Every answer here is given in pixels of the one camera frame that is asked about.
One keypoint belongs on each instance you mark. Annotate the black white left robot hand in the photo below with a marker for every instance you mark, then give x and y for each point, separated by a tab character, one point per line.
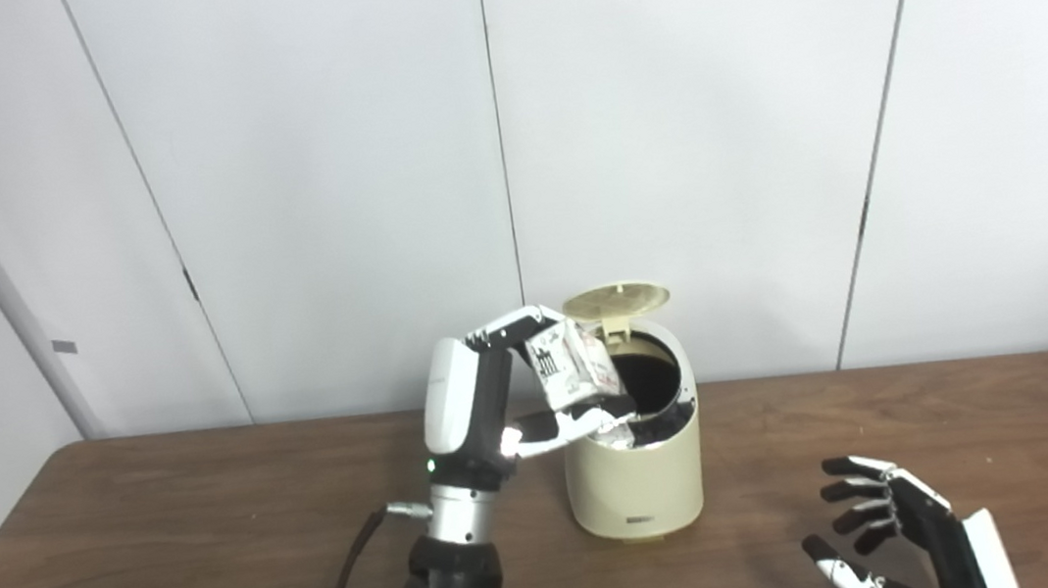
462	400

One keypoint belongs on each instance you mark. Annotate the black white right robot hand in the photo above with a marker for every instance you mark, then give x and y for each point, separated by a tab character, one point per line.
938	553

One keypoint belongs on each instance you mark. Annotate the white green milk carton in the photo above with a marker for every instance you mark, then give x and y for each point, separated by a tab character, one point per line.
566	363

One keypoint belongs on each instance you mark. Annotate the cream round bin lid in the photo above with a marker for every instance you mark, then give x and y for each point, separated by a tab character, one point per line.
614	301

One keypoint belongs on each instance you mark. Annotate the cream-colored round bin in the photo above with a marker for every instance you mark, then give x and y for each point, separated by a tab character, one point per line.
634	484

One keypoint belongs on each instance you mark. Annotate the black bin liner bag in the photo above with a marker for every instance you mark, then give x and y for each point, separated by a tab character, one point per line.
648	383

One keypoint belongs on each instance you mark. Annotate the black partition seam clip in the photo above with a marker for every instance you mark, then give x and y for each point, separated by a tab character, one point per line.
190	285

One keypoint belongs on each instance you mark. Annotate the small gray wall label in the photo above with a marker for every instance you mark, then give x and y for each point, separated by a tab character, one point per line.
64	346

